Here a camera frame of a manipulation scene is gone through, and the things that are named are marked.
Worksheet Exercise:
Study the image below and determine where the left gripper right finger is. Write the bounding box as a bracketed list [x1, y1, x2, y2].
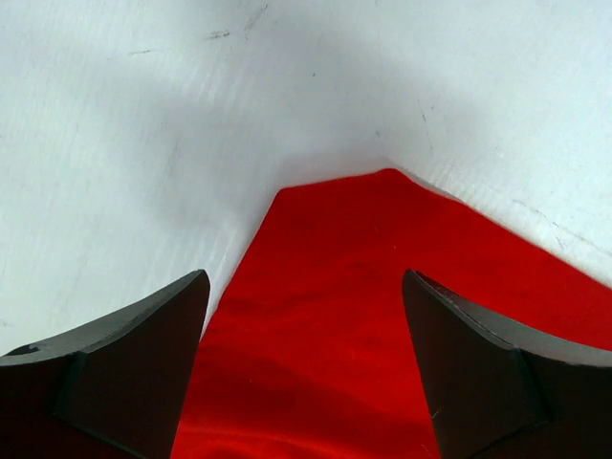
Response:
[403, 270, 611, 458]

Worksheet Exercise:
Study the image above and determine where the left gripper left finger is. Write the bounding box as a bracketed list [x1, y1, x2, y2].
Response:
[1, 270, 210, 458]

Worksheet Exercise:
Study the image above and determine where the red t shirt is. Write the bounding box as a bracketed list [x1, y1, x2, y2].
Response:
[172, 169, 611, 458]

